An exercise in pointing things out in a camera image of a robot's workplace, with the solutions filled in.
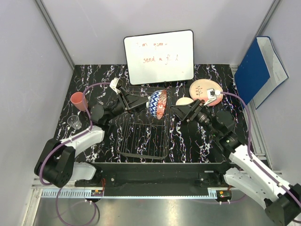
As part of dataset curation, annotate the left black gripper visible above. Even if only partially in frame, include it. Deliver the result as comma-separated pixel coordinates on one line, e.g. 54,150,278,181
105,88,152,122

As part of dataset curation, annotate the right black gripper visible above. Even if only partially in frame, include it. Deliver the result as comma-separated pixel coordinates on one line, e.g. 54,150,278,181
169,98,220,137

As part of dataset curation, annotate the red floral bowl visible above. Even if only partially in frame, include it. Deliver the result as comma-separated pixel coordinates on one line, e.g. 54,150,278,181
176,97,194,105

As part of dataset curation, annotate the blue white patterned bowl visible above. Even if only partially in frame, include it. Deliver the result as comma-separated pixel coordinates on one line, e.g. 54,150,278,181
146,89,167,120

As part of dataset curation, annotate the cream pink plate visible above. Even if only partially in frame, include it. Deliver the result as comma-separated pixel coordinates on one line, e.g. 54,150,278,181
189,79,223,106

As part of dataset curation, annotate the pink plastic cup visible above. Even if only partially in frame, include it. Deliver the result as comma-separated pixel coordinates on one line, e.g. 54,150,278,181
70,92,88,111

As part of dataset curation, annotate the clear drinking glass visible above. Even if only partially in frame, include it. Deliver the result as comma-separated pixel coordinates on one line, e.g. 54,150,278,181
67,115,82,130

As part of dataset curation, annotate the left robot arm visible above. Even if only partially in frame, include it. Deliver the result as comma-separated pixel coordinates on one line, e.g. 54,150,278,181
34,88,149,188

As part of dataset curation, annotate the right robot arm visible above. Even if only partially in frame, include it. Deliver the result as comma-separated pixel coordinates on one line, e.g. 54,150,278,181
171,100,301,226

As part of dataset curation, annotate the white whiteboard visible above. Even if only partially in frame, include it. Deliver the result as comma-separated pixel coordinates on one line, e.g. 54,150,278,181
123,30,194,85

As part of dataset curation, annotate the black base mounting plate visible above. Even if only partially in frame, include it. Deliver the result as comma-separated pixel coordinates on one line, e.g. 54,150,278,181
75,162,229,198

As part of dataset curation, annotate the blue folder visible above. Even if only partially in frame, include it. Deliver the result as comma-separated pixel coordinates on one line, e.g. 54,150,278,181
235,36,289,108

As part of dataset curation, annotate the grey wire dish rack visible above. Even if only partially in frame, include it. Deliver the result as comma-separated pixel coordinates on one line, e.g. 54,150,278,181
117,89,171,160

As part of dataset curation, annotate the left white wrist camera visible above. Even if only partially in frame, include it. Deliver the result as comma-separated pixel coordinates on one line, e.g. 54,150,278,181
110,78,123,94

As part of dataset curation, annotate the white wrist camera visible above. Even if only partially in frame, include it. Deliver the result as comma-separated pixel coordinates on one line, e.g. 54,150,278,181
110,78,123,94
204,88,223,106

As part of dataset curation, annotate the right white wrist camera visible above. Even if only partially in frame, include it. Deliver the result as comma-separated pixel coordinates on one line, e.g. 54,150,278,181
204,88,223,106

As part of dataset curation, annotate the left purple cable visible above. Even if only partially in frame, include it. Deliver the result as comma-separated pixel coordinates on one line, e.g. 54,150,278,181
39,82,113,226

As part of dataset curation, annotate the white slotted cable duct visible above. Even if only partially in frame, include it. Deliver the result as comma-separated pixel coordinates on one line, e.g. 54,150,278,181
41,189,104,199

